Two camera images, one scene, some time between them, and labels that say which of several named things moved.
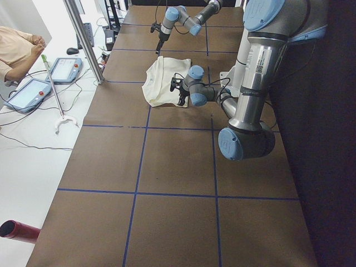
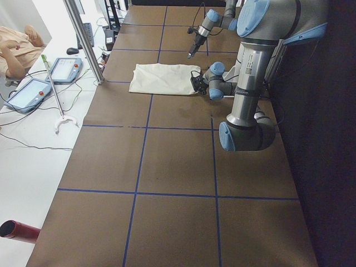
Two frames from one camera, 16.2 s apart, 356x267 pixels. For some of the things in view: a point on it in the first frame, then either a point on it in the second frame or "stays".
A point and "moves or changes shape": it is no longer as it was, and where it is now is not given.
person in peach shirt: x=18 y=50 stays
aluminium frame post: x=85 y=41 stays
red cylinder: x=13 y=229 stays
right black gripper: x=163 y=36 to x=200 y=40
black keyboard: x=88 y=30 stays
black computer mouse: x=72 y=51 stays
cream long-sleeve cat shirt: x=156 y=87 moves or changes shape
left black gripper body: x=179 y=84 to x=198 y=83
